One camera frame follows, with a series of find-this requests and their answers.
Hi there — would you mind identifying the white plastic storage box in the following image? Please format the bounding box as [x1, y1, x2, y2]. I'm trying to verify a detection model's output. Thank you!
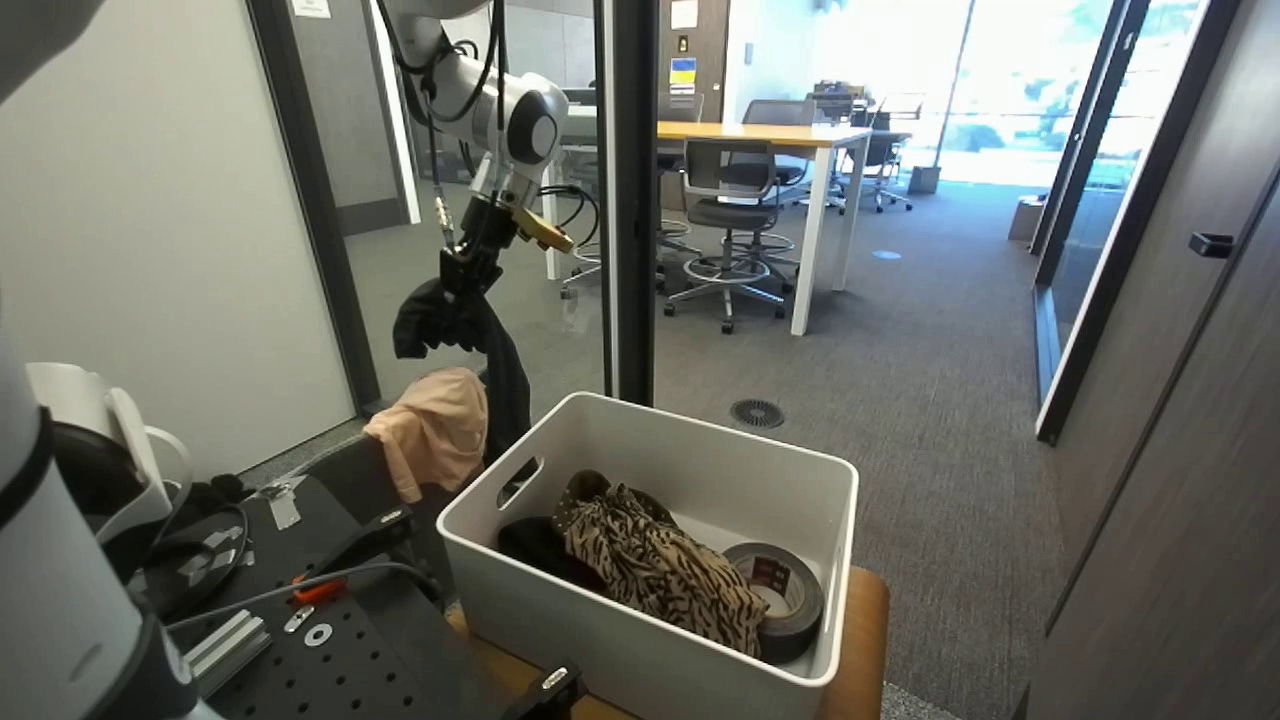
[433, 388, 862, 720]

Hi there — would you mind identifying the wooden desk with white legs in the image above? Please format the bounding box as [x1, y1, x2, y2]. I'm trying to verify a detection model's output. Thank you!
[534, 100, 875, 340]

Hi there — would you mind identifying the black cloth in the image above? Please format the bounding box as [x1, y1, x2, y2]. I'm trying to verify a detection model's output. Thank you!
[391, 258, 534, 473]

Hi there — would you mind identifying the grey office chair backrest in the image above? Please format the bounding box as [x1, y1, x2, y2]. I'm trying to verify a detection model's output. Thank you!
[740, 96, 830, 136]

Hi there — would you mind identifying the orange handled screwdriver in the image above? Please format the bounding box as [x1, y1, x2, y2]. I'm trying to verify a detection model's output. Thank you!
[284, 573, 356, 613]

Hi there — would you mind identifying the grey swivel office chair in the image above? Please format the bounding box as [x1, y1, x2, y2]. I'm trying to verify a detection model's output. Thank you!
[660, 140, 802, 337]

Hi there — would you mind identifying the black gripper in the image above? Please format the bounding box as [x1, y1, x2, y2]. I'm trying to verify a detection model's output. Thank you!
[435, 195, 525, 293]

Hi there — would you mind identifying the tan wrist camera bracket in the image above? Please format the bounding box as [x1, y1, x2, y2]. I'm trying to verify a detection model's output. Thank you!
[512, 205, 580, 260]

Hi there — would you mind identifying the peach cloth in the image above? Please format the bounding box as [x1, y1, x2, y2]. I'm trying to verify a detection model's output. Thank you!
[363, 368, 493, 509]

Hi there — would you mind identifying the grey duct tape roll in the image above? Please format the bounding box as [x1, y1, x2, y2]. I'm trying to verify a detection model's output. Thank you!
[715, 536, 830, 667]

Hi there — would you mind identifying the black perforated table plate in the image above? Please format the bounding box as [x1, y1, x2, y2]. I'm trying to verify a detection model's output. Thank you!
[155, 451, 534, 720]

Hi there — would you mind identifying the dark brown cloth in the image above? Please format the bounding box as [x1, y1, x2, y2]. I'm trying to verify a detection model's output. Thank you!
[493, 514, 575, 591]

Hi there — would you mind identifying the leopard print cloth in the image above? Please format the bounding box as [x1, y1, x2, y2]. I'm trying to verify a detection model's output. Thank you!
[546, 475, 777, 660]

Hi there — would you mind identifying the round floor outlet cover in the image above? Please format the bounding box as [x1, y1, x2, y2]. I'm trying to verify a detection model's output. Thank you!
[732, 398, 790, 433]

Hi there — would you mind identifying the white metal bracket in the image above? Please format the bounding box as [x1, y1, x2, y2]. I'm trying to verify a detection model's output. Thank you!
[170, 606, 274, 690]

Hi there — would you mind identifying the white paper tag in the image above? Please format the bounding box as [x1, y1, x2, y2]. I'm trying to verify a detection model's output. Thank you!
[262, 481, 309, 536]

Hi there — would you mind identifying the black office chair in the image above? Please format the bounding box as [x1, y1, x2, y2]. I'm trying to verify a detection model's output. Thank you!
[802, 82, 918, 215]

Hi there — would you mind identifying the beige crumpled cloth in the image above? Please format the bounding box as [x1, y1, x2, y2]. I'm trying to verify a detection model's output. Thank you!
[309, 398, 465, 565]

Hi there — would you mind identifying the black glass wall post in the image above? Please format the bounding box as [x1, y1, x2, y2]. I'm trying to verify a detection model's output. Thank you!
[590, 0, 662, 407]
[242, 0, 391, 425]

